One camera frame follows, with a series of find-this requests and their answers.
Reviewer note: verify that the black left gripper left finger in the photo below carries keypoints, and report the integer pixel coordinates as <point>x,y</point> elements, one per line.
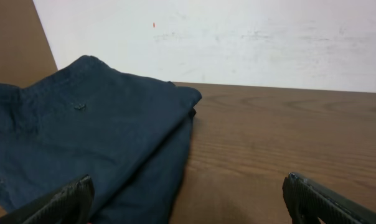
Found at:
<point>70,204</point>

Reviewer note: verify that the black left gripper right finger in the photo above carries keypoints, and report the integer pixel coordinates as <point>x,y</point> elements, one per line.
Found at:
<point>309,202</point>

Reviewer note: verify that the folded navy blue shorts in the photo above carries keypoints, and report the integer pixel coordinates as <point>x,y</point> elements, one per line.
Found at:
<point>130,134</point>

